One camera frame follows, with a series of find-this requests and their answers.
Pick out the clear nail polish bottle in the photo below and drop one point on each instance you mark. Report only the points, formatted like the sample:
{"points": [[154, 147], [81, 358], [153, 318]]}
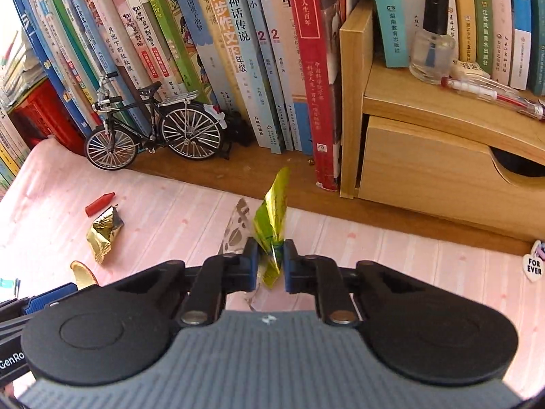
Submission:
{"points": [[433, 48]]}

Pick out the red crayon near bicycle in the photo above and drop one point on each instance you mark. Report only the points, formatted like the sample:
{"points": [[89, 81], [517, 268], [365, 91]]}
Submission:
{"points": [[99, 204]]}

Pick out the red clear pen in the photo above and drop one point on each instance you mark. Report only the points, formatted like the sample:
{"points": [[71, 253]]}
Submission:
{"points": [[513, 102]]}

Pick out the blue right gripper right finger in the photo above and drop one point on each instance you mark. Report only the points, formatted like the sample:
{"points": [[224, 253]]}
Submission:
{"points": [[330, 285]]}

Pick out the yellow gold foil scrap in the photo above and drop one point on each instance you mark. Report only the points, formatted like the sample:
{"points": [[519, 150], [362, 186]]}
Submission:
{"points": [[269, 224]]}

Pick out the wooden drawer shelf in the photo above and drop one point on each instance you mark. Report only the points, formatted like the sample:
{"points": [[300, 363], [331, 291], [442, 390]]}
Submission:
{"points": [[428, 149]]}

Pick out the right row of books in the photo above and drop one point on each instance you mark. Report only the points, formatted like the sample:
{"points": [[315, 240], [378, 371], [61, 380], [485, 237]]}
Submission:
{"points": [[504, 37]]}

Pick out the small gold foil wrapper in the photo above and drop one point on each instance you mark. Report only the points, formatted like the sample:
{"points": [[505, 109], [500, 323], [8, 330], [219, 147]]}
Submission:
{"points": [[103, 232]]}

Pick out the white blue paper bag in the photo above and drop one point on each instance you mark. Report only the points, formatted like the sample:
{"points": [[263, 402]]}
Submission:
{"points": [[9, 289]]}

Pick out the centre row of books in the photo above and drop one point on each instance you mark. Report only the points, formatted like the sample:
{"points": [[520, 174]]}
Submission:
{"points": [[272, 66]]}

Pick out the small patterned paper scrap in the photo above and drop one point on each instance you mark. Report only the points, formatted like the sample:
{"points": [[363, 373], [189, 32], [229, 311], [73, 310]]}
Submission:
{"points": [[235, 236]]}

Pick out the orange gold wrapper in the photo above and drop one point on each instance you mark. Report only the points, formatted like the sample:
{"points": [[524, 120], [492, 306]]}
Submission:
{"points": [[84, 277]]}

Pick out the red plastic basket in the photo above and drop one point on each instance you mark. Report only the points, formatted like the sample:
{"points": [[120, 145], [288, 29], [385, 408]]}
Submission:
{"points": [[40, 113]]}

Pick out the heart forever sticker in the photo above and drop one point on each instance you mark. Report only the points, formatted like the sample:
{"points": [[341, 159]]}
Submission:
{"points": [[533, 263]]}

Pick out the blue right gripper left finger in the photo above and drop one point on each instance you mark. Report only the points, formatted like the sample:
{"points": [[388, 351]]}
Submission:
{"points": [[209, 285]]}

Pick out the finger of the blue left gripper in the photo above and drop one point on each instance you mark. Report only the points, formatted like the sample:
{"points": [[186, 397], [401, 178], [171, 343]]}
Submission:
{"points": [[39, 302]]}

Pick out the left row of books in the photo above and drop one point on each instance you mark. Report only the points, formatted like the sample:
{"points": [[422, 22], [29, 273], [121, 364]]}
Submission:
{"points": [[14, 152]]}

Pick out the row of books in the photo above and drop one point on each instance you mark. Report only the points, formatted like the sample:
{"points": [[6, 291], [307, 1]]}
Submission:
{"points": [[272, 66], [14, 152], [504, 37]]}

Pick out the black miniature bicycle model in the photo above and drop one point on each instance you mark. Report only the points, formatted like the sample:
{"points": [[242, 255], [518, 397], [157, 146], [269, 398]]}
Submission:
{"points": [[188, 127]]}

